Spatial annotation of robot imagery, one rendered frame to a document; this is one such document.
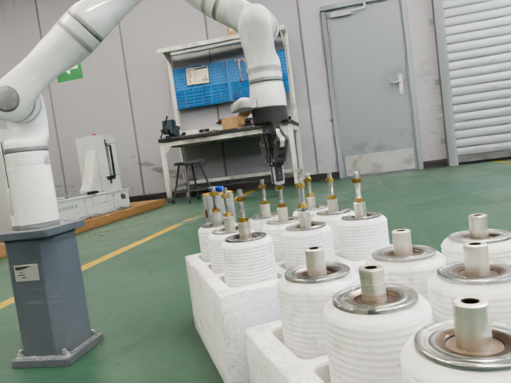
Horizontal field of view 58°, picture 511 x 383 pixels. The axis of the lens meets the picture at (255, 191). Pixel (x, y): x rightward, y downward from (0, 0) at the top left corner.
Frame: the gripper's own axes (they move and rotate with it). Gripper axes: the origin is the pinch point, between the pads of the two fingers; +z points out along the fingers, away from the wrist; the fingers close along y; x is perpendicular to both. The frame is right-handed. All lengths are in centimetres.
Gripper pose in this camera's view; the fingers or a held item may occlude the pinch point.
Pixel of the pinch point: (277, 175)
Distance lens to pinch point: 96.7
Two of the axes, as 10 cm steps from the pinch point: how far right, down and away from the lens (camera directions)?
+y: -2.5, -0.4, 9.7
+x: -9.6, 1.4, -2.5
